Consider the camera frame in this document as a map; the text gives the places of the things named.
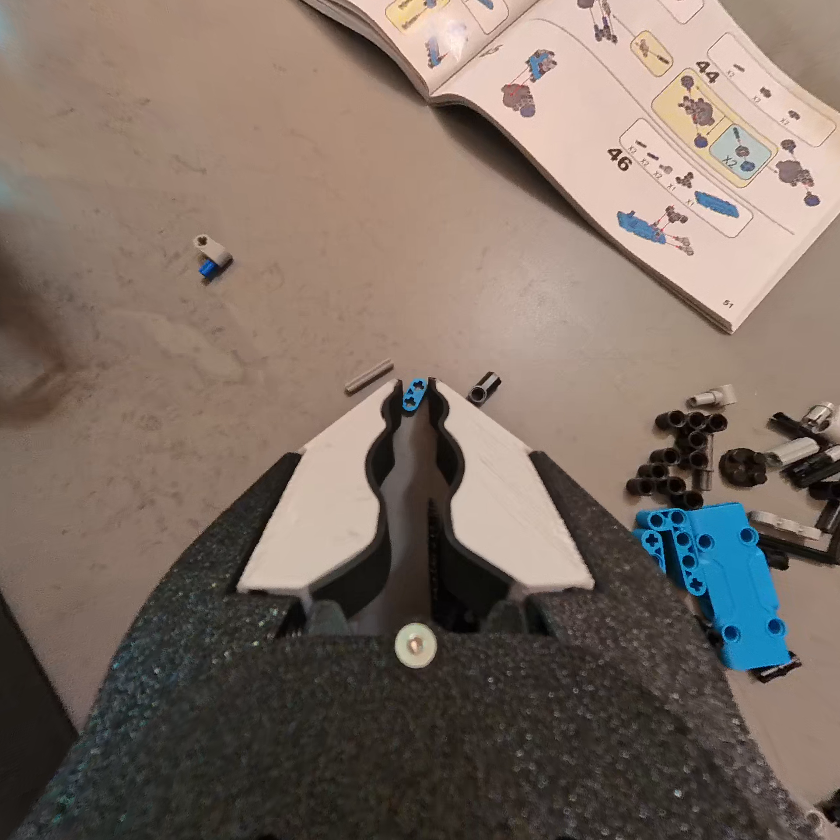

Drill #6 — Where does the instruction booklet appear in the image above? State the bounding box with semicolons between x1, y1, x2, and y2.
298;0;840;336

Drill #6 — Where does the grey connector with blue pin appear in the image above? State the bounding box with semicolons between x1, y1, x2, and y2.
194;234;234;282

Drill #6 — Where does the grey desk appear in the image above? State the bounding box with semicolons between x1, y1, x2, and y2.
0;0;840;840

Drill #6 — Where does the blue panel piece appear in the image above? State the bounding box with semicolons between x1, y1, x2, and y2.
682;502;791;672

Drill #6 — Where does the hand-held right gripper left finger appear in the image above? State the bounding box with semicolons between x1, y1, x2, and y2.
235;377;404;619

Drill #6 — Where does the pile of building pieces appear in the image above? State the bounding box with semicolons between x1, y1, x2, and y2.
623;384;840;686

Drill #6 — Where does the long grey axle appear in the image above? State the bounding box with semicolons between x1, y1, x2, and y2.
346;359;395;395

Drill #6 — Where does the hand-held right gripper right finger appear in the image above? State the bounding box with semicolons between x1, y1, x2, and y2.
427;376;596;619

